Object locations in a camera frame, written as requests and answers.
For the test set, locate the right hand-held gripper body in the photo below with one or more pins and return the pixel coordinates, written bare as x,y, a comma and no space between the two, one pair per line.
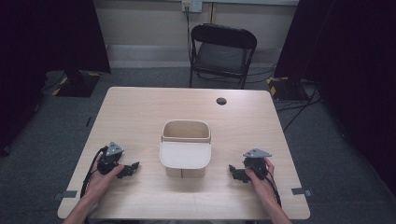
257,163

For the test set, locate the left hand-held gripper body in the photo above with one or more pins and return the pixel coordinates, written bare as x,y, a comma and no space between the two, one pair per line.
108,161

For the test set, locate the person's right hand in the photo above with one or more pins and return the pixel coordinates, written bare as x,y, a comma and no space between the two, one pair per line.
264,188

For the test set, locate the person's left hand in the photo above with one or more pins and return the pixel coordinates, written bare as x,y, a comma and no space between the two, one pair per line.
99,185

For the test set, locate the grey tape strip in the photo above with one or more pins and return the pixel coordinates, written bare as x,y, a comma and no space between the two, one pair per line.
66,194
301,191

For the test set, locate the beige plastic bin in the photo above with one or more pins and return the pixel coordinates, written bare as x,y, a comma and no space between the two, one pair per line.
186,130

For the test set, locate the round black table grommet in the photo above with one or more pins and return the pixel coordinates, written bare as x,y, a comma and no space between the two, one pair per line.
221,101

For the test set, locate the black stand base yellow tape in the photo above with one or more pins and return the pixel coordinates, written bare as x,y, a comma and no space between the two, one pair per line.
288,88
79,84

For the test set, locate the black folding chair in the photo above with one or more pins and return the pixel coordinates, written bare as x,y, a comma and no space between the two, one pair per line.
222,56

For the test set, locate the dark curtain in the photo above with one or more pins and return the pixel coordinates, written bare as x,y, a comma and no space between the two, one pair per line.
351,77
37,46

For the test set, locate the white wall socket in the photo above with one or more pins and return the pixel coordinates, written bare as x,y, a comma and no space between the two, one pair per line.
191,5

